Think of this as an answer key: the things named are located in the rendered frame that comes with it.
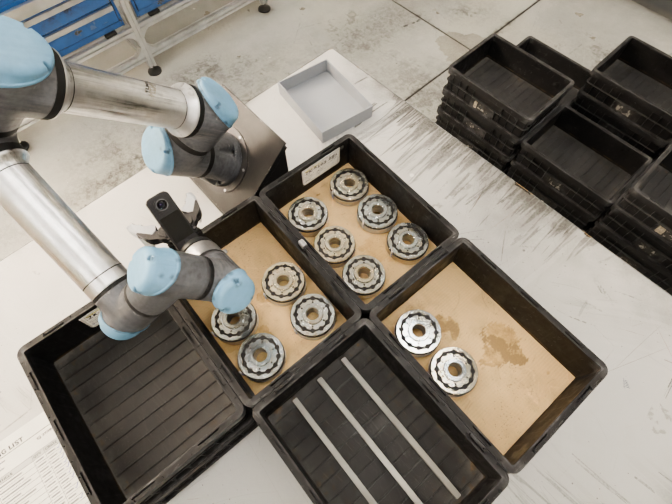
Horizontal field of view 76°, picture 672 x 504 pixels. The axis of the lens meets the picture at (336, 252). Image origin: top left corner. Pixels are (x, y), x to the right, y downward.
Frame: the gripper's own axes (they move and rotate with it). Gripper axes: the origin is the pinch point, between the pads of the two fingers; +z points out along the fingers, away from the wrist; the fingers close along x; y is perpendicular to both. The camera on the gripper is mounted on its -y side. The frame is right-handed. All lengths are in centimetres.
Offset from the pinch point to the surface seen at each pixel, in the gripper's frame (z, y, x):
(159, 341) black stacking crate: -9.8, 24.5, -15.8
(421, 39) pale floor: 107, 48, 197
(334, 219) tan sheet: -12.6, 20.7, 35.3
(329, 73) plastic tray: 40, 10, 79
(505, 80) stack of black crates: 16, 36, 150
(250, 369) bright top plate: -29.4, 27.8, -3.8
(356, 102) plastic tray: 25, 16, 77
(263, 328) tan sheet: -22.5, 27.5, 4.0
